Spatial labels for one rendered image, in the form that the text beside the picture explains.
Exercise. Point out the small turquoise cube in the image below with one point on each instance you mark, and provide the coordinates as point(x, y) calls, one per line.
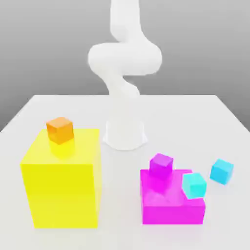
point(194, 186)

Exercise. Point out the small orange cube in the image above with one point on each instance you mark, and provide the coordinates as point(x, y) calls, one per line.
point(60, 130)

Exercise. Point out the large yellow box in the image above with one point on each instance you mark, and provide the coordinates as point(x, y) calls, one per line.
point(60, 191)

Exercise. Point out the small sky blue cube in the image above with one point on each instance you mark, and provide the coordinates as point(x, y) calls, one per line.
point(221, 171)

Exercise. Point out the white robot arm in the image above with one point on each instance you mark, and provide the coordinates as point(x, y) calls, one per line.
point(125, 58)

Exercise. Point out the small purple cube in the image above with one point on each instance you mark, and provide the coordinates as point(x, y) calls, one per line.
point(161, 168)

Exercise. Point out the large magenta box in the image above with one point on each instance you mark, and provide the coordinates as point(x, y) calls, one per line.
point(171, 211)

